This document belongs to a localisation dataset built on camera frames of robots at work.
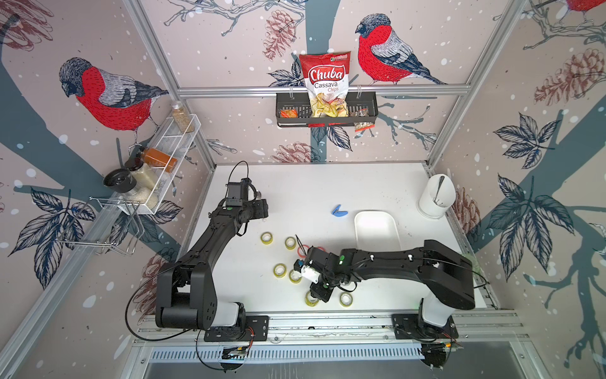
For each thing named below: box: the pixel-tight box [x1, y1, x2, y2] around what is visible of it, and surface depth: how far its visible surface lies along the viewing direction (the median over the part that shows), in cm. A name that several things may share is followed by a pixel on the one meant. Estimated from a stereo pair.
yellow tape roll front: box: [339, 292, 354, 308], surface depth 81 cm
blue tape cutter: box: [331, 204, 348, 218], surface depth 103 cm
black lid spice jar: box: [102, 168, 138, 194], surface depth 60 cm
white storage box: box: [354, 210, 402, 252], surface depth 97 cm
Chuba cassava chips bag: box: [299, 51, 352, 118], surface depth 85 cm
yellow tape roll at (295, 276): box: [288, 268, 303, 285], surface depth 85 cm
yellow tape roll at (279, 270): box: [272, 262, 288, 279], surface depth 87 cm
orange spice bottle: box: [142, 147, 178, 173], surface depth 74 cm
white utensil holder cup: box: [416, 173, 457, 219], surface depth 98 cm
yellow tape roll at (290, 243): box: [284, 236, 297, 251], surface depth 94 cm
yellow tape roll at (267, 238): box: [260, 231, 274, 246], surface depth 96 cm
